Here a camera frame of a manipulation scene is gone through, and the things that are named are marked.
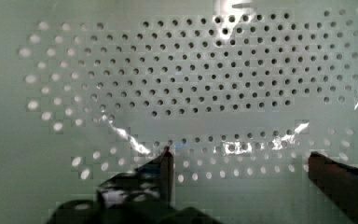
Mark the green plastic strainer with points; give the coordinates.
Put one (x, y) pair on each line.
(241, 91)

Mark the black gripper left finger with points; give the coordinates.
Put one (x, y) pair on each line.
(152, 178)

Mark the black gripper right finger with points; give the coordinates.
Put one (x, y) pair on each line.
(338, 181)

